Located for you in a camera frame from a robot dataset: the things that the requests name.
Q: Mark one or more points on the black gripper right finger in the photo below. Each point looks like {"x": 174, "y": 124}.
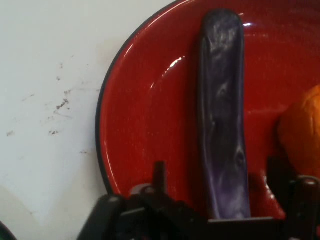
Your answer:
{"x": 303, "y": 207}

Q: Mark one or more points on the dark green plate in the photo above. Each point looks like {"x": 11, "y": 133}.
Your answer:
{"x": 6, "y": 232}

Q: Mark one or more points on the purple toy eggplant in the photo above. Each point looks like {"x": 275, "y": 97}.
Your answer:
{"x": 222, "y": 112}

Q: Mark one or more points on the orange toy mandarin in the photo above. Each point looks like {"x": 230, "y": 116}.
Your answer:
{"x": 303, "y": 132}

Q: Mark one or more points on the red plate with black rim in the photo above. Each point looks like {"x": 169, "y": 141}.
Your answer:
{"x": 150, "y": 120}

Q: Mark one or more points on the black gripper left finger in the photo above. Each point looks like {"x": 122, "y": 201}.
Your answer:
{"x": 150, "y": 215}

